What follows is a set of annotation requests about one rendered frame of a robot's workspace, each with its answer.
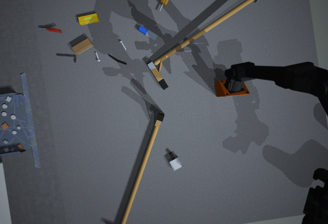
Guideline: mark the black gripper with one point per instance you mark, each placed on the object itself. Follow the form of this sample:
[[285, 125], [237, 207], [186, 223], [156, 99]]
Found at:
[[316, 205]]

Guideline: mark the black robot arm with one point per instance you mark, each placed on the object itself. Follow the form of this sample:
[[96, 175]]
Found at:
[[302, 77]]

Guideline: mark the long scraper with wooden handle and black blade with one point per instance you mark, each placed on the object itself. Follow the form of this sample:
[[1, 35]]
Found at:
[[142, 167]]

